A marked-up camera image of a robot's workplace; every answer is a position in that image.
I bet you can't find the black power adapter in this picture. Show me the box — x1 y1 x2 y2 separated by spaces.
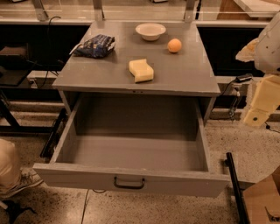
235 73 253 83

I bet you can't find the white bowl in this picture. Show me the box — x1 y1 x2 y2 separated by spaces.
136 23 166 41

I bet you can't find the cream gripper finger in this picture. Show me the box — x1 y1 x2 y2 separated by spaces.
243 109 269 127
235 38 259 62

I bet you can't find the black metal bar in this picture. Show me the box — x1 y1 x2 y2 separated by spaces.
225 152 249 224

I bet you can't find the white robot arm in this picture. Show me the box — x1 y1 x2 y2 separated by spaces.
235 12 280 127

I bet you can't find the orange fruit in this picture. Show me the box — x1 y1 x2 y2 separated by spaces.
167 38 182 53

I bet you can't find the black cable on floor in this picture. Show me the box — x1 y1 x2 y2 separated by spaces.
80 188 107 224

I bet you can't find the grey open top drawer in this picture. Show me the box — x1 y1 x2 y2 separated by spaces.
33 94 229 197

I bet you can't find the black drawer handle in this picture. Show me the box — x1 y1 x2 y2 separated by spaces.
113 177 145 190

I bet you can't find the cardboard box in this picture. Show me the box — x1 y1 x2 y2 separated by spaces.
243 166 280 224

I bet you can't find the yellow sponge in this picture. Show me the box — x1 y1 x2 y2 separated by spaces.
129 59 154 83

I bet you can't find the blue chip bag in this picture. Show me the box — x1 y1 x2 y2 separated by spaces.
70 34 116 59

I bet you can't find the grey cabinet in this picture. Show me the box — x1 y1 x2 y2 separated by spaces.
52 20 220 118

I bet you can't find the person's beige trouser leg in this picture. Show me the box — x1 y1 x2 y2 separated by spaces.
0 139 21 193

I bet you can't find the grey sneaker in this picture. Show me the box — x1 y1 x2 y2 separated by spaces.
0 169 43 199

